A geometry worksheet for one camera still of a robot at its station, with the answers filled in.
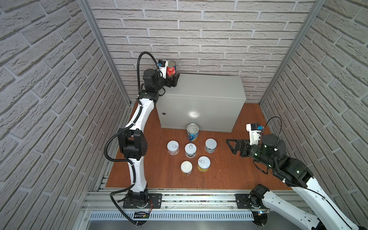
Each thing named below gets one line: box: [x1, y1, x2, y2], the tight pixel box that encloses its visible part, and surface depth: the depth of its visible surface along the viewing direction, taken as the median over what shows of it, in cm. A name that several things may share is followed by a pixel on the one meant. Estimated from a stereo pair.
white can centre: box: [184, 142, 197, 159], surface depth 89 cm
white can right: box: [204, 138, 218, 154], surface depth 91 cm
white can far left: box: [166, 139, 180, 156], surface depth 91 cm
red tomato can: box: [166, 60, 177, 77], surface depth 79 cm
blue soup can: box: [186, 122, 200, 142], surface depth 93 cm
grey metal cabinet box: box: [155, 74, 247, 133], surface depth 86 cm
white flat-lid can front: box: [180, 160, 194, 177], surface depth 81 cm
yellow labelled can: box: [197, 155, 211, 173], surface depth 83 cm
